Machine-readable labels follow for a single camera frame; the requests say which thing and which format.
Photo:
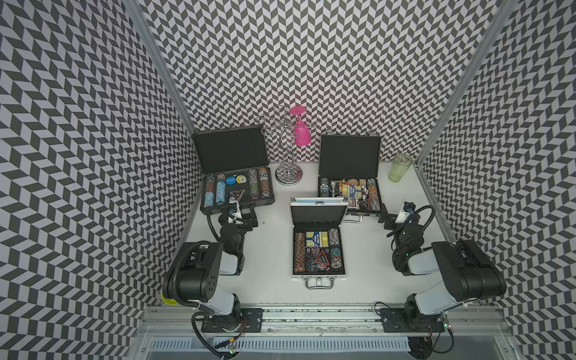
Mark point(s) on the green translucent cup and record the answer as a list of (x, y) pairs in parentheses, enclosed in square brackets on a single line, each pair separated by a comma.
[(400, 164)]

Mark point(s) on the small silver aluminium poker case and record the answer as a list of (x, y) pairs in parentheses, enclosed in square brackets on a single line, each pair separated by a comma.
[(317, 244)]

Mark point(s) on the pink wine glass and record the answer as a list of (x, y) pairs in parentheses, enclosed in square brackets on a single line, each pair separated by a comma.
[(302, 133)]

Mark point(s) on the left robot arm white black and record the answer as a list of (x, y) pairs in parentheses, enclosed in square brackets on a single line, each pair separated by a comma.
[(192, 279)]

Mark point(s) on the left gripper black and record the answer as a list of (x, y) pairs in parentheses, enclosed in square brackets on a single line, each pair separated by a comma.
[(247, 223)]

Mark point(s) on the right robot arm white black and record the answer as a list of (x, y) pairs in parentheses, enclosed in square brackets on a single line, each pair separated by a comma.
[(467, 273)]

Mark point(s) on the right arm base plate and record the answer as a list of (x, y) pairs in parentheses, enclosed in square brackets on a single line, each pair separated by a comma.
[(396, 320)]

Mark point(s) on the black poker case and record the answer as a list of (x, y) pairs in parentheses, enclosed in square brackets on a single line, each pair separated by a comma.
[(235, 166), (349, 164)]

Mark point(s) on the yellow green bowl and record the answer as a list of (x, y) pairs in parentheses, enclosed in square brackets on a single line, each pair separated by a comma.
[(168, 301)]

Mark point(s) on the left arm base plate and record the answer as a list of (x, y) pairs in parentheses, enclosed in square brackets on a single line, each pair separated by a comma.
[(248, 320)]

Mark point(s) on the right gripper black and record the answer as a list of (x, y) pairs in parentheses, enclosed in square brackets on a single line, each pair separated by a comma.
[(390, 218)]

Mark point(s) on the aluminium mounting rail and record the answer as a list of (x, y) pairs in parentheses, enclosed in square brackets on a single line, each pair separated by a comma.
[(328, 320)]

